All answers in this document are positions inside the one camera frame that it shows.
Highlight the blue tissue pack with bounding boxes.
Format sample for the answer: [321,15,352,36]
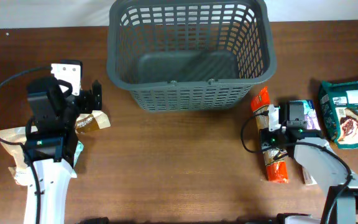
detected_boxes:
[299,100,321,185]

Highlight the brown white snack bag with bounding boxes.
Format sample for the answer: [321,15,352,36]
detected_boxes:
[75,110,111,134]

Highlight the teal small packet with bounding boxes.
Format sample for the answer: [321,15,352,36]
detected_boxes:
[73,141,84,167]

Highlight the orange spaghetti packet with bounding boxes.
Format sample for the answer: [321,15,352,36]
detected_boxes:
[250,86,289,184]

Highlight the green Nescafe coffee bag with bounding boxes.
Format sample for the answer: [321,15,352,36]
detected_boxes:
[318,81,358,149]

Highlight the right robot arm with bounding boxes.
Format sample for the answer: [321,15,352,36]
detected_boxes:
[260,101,358,223]

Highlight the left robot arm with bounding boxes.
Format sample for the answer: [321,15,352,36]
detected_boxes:
[21,77,102,223]

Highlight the grey plastic basket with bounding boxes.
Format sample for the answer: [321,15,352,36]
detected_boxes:
[106,0,277,112]

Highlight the tan kraft paper pouch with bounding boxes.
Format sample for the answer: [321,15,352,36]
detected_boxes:
[0,126,33,186]

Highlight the right black cable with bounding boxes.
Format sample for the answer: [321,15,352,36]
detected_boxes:
[240,110,354,224]

